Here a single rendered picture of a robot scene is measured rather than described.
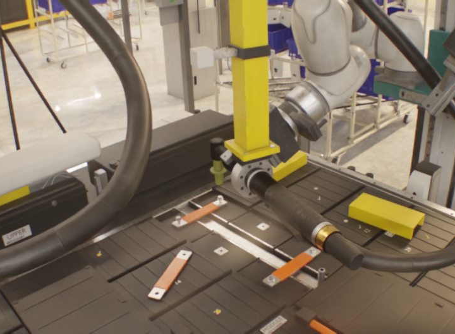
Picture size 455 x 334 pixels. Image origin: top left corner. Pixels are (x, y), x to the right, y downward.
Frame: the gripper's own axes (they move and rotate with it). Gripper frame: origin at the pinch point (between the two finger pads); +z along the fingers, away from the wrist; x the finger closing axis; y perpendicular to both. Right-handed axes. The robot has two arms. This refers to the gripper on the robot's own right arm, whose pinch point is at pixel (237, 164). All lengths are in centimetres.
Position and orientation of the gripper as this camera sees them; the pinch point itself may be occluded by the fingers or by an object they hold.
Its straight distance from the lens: 104.9
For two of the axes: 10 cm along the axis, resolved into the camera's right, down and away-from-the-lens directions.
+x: -4.9, -6.5, -5.9
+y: -4.5, -3.9, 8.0
